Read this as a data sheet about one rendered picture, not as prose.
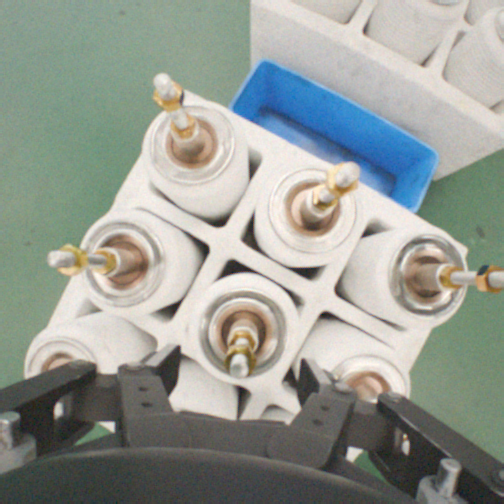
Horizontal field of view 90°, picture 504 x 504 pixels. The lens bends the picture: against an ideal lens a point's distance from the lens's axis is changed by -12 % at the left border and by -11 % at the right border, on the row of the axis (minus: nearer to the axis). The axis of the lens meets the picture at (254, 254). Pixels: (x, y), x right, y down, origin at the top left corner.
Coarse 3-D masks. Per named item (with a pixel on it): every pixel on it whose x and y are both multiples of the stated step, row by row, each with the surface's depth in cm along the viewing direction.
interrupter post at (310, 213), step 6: (306, 198) 21; (300, 204) 24; (306, 204) 21; (300, 210) 23; (306, 210) 22; (312, 210) 21; (318, 210) 21; (330, 210) 21; (306, 216) 23; (312, 216) 22; (318, 216) 21; (324, 216) 22
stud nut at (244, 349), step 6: (234, 348) 16; (240, 348) 16; (246, 348) 16; (228, 354) 16; (234, 354) 16; (246, 354) 16; (252, 354) 16; (228, 360) 16; (252, 360) 16; (228, 366) 16; (252, 366) 16; (228, 372) 16
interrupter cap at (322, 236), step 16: (288, 176) 24; (304, 176) 24; (320, 176) 24; (272, 192) 24; (288, 192) 24; (304, 192) 24; (352, 192) 24; (272, 208) 23; (288, 208) 24; (336, 208) 24; (352, 208) 24; (272, 224) 23; (288, 224) 23; (304, 224) 24; (320, 224) 24; (336, 224) 24; (352, 224) 23; (288, 240) 23; (304, 240) 23; (320, 240) 23; (336, 240) 24
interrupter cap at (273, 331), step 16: (240, 288) 23; (208, 304) 23; (224, 304) 23; (240, 304) 23; (256, 304) 23; (272, 304) 23; (208, 320) 23; (224, 320) 23; (256, 320) 23; (272, 320) 23; (208, 336) 23; (224, 336) 23; (272, 336) 23; (288, 336) 23; (208, 352) 23; (224, 352) 23; (256, 352) 23; (272, 352) 23; (224, 368) 23; (256, 368) 23; (272, 368) 23
